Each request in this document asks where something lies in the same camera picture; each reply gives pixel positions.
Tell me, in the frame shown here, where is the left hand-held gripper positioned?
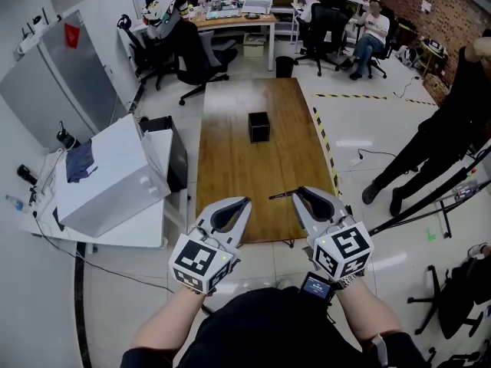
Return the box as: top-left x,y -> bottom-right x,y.
167,196 -> 253,296

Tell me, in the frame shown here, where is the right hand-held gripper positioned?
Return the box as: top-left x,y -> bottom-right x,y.
292,186 -> 375,283

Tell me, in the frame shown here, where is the black square pen holder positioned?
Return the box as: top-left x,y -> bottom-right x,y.
247,110 -> 271,144

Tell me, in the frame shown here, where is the person's left forearm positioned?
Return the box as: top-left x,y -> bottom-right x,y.
130,286 -> 210,360

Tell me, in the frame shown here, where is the person's right forearm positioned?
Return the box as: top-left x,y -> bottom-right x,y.
333,278 -> 403,350

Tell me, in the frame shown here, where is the black stand pole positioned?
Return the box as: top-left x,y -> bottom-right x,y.
367,149 -> 491,235

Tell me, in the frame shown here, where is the silver metal wristwatch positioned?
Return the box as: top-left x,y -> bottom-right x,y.
331,272 -> 365,291

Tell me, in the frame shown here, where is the black device with screen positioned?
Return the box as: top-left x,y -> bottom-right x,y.
298,271 -> 334,304

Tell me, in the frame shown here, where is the black computer tower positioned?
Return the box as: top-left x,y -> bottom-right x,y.
138,115 -> 189,193

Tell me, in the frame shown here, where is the white desk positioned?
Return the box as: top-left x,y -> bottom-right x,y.
21,128 -> 189,249

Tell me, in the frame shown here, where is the person's black shirt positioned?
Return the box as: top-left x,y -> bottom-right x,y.
120,286 -> 427,368

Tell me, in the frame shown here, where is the large white box appliance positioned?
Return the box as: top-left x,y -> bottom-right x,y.
54,113 -> 172,239

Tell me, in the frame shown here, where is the black waste bin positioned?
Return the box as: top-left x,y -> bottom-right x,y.
275,55 -> 295,79

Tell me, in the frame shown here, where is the circuit board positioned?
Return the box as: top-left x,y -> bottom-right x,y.
452,180 -> 480,202

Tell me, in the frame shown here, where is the dark blue cloth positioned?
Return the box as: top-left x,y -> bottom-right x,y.
64,139 -> 99,184

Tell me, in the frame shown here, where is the black office chair with jacket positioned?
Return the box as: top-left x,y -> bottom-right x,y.
168,17 -> 239,107

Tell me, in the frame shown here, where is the brown cardboard box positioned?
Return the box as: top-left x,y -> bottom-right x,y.
421,74 -> 450,97

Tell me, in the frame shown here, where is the white cardboard box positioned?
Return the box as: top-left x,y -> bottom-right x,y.
242,32 -> 266,58

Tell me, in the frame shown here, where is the white and black bag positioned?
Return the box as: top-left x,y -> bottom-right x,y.
394,45 -> 419,68

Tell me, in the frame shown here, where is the black bottle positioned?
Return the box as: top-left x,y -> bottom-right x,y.
56,120 -> 81,151

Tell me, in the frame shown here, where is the wooden office desk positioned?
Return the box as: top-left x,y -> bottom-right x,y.
191,11 -> 278,72

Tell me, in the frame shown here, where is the white device on table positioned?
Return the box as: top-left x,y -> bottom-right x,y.
421,38 -> 448,59

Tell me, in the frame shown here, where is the white keyboard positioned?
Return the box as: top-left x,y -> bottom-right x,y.
206,8 -> 242,21

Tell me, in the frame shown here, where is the black chair base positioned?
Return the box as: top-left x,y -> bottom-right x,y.
427,347 -> 484,368

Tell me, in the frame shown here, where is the black cylinder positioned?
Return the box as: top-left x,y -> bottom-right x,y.
16,164 -> 38,186

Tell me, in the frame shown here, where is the grey metal cabinet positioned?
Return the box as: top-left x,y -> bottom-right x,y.
0,9 -> 130,153

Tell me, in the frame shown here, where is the clear plastic water bottle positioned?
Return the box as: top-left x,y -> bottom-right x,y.
5,194 -> 30,214

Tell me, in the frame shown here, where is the white patterned jacket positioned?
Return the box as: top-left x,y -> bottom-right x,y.
141,0 -> 191,40

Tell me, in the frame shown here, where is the red paper sticker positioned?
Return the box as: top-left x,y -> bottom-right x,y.
64,23 -> 81,49

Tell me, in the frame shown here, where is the white router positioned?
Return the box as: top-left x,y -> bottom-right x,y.
13,32 -> 41,55

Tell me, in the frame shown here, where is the black power cable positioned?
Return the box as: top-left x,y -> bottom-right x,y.
357,148 -> 398,160

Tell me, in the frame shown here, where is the black floor cable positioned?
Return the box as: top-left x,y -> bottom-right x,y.
32,212 -> 176,294

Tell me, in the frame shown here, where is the black metal stand frame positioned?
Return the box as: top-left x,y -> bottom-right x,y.
437,197 -> 491,239

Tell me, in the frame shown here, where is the white arm strap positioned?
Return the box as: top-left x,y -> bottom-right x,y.
370,333 -> 389,367

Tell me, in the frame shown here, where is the black floor cable cover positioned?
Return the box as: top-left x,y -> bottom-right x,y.
74,241 -> 93,368

